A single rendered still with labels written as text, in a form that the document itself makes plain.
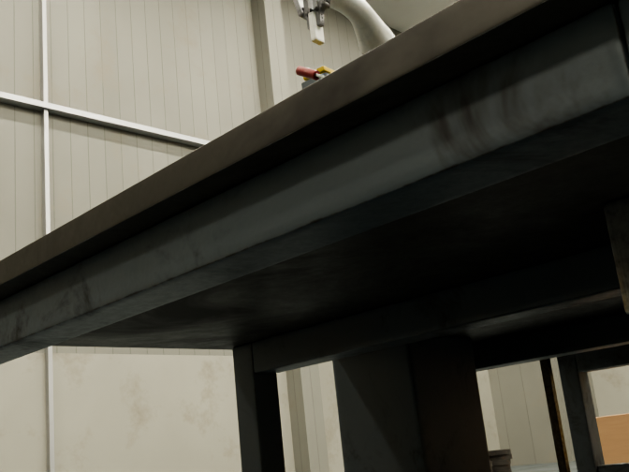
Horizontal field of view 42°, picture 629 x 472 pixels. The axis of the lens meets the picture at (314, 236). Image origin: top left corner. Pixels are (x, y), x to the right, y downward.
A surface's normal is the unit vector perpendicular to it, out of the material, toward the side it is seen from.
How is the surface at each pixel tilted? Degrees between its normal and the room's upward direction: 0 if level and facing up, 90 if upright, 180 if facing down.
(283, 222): 90
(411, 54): 90
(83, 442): 90
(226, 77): 90
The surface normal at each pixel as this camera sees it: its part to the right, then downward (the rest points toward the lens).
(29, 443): 0.69, -0.26
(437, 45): -0.72, -0.11
